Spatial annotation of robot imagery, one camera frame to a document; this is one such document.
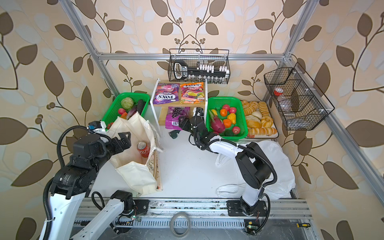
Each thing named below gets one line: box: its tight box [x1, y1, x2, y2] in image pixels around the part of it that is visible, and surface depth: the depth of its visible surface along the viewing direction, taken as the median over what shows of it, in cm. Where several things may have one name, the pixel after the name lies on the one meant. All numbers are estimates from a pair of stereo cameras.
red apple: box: [232, 126, 241, 135], surface depth 101 cm
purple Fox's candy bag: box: [153, 83, 180, 105], surface depth 79 cm
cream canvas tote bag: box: [107, 112, 163, 197], surface depth 77 cm
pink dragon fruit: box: [209, 109, 226, 135], surface depth 101 cm
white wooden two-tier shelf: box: [150, 78, 208, 138], surface depth 78 cm
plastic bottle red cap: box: [273, 87, 294, 116], surface depth 82 cm
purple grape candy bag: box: [165, 106, 191, 131], surface depth 86 cm
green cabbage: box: [121, 97, 134, 110], surface depth 114 cm
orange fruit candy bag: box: [180, 82, 205, 104], surface depth 78 cm
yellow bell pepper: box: [227, 112, 236, 125], surface depth 107 cm
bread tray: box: [241, 100, 279, 139], surface depth 107 cm
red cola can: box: [136, 141, 151, 158], surface depth 87 cm
